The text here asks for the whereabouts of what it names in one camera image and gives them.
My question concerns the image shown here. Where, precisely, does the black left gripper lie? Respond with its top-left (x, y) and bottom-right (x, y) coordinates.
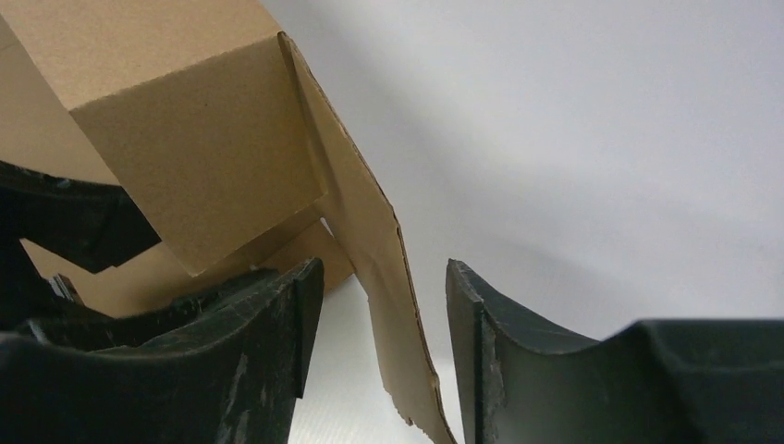
top-left (1, 162), bottom-right (161, 331)

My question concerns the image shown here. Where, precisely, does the brown cardboard box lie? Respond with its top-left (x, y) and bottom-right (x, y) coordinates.
top-left (1, 1), bottom-right (454, 443)

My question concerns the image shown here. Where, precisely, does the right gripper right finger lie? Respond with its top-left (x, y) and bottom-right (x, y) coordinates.
top-left (446, 260), bottom-right (783, 443)

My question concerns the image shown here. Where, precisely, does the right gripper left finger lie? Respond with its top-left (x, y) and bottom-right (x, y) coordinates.
top-left (1, 258), bottom-right (325, 443)

